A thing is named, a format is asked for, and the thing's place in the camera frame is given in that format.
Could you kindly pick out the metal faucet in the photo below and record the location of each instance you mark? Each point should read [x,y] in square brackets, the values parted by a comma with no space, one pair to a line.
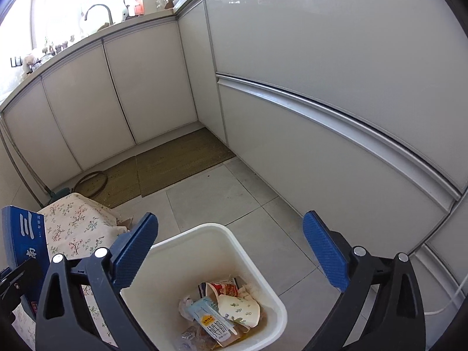
[98,6]

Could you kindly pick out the white paper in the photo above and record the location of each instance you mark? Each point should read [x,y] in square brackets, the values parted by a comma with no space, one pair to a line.
[185,305]

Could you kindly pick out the red instant noodle packet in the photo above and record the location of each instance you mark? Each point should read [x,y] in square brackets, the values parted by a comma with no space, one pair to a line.
[225,288]

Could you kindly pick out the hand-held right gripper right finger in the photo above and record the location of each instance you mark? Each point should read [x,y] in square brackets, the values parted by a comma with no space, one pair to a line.
[325,248]

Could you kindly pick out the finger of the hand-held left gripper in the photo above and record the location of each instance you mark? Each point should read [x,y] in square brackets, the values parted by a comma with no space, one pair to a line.
[25,278]

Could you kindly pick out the white tissue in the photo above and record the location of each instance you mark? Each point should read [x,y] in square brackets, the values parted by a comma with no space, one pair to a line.
[246,291]

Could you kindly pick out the light blue packet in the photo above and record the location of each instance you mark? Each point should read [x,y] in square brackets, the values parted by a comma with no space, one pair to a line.
[204,310]

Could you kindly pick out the small brown floor mat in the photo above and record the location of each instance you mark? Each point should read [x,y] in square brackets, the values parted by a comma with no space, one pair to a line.
[120,182]

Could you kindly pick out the white kitchen cabinets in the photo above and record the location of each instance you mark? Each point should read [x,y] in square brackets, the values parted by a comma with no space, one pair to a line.
[292,80]

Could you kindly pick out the floral paper cup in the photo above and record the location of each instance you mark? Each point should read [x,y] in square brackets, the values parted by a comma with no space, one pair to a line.
[237,309]

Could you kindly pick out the white plastic bin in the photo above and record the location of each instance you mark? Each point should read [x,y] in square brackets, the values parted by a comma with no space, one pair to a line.
[190,241]

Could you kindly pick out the red bottle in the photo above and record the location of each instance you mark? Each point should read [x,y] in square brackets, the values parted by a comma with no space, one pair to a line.
[139,7]

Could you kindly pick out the row of small ornaments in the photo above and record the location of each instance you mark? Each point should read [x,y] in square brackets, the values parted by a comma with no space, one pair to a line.
[47,53]

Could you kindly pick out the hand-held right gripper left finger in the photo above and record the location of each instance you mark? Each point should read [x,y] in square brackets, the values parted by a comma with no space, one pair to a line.
[133,252]

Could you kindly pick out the blue cardboard box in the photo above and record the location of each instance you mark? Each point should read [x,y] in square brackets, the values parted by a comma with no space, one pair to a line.
[25,234]

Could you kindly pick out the large brown floor mat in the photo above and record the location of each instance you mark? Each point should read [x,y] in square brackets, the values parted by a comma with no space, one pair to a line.
[182,161]

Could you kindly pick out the white ceramic figurine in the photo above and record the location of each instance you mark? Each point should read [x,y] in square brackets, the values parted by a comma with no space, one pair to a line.
[125,11]

